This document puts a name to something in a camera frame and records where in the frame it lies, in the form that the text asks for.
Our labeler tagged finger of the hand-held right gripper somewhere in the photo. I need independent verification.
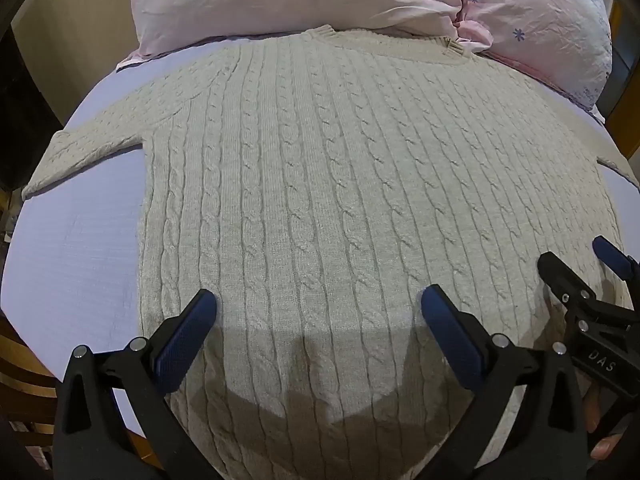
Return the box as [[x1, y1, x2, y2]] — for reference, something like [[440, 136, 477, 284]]
[[537, 251, 596, 333], [592, 235, 640, 281]]

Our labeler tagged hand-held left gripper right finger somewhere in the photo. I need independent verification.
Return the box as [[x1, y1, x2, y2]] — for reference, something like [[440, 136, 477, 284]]
[[414, 284, 590, 480]]

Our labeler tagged cream cable-knit sweater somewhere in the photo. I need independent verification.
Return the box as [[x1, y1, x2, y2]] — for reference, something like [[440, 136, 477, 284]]
[[21, 25, 640, 480]]

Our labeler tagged person's right hand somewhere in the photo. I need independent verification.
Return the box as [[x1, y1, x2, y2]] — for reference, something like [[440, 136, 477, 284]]
[[582, 385, 632, 462]]

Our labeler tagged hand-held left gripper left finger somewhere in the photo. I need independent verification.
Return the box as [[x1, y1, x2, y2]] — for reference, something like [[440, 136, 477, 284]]
[[52, 288, 219, 480]]

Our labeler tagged lavender bed sheet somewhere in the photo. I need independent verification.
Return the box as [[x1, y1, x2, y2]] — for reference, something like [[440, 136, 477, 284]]
[[0, 30, 640, 441]]

